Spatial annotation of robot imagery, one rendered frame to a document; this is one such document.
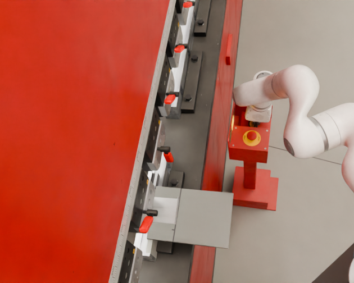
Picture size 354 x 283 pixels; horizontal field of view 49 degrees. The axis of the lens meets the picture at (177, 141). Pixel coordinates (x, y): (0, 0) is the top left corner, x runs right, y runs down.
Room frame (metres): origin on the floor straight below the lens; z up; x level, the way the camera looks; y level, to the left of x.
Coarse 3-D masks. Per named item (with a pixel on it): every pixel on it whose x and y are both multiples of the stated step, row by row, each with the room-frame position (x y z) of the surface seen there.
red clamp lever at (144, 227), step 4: (144, 212) 0.39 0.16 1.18; (148, 212) 0.38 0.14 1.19; (152, 212) 0.38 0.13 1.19; (156, 212) 0.38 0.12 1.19; (148, 216) 0.37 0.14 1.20; (152, 216) 0.37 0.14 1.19; (156, 216) 0.37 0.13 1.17; (144, 220) 0.35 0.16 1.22; (148, 220) 0.35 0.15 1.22; (152, 220) 0.35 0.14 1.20; (144, 224) 0.34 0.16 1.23; (148, 224) 0.34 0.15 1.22; (140, 228) 0.33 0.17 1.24; (144, 228) 0.33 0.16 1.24; (148, 228) 0.33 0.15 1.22; (144, 232) 0.32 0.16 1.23
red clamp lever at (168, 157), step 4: (160, 148) 0.57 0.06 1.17; (164, 148) 0.57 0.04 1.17; (168, 148) 0.56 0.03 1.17; (164, 152) 0.56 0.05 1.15; (168, 152) 0.55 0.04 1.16; (164, 156) 0.57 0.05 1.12; (168, 156) 0.56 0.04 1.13; (172, 156) 0.57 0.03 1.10; (168, 160) 0.56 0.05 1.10; (172, 160) 0.56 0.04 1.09
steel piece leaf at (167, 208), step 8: (160, 200) 0.48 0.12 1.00; (168, 200) 0.47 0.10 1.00; (176, 200) 0.46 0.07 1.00; (152, 208) 0.46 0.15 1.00; (160, 208) 0.45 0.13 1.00; (168, 208) 0.44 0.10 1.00; (176, 208) 0.42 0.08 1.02; (160, 216) 0.42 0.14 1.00; (168, 216) 0.41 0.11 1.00; (176, 216) 0.40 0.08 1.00
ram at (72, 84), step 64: (0, 0) 0.43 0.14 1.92; (64, 0) 0.54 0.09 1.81; (128, 0) 0.73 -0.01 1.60; (0, 64) 0.38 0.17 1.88; (64, 64) 0.46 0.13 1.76; (128, 64) 0.63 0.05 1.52; (0, 128) 0.31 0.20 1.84; (64, 128) 0.38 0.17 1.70; (128, 128) 0.52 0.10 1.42; (0, 192) 0.25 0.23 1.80; (64, 192) 0.30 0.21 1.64; (128, 192) 0.40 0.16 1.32; (0, 256) 0.19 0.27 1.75; (64, 256) 0.22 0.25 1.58
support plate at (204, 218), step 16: (160, 192) 0.50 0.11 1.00; (176, 192) 0.48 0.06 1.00; (192, 192) 0.47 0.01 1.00; (208, 192) 0.45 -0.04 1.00; (224, 192) 0.43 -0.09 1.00; (192, 208) 0.41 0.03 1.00; (208, 208) 0.39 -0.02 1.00; (224, 208) 0.38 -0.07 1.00; (160, 224) 0.40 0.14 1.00; (176, 224) 0.38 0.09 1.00; (192, 224) 0.36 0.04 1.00; (208, 224) 0.34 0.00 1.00; (224, 224) 0.33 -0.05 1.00; (160, 240) 0.35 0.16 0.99; (176, 240) 0.33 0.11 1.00; (192, 240) 0.31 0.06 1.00; (208, 240) 0.30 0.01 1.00; (224, 240) 0.28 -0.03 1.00
